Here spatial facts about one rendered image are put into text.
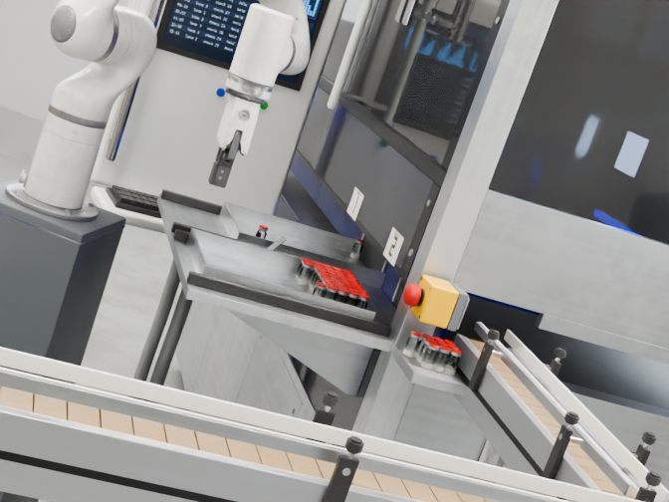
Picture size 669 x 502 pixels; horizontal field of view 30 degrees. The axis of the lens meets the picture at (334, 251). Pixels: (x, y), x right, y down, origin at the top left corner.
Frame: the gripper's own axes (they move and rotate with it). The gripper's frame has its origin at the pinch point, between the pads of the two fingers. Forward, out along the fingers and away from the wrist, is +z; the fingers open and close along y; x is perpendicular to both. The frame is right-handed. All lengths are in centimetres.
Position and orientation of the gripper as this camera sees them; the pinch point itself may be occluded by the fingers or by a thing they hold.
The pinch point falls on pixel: (219, 174)
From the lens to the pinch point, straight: 230.2
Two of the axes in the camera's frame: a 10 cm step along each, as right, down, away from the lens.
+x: -9.2, -2.6, -2.8
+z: -3.3, 9.2, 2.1
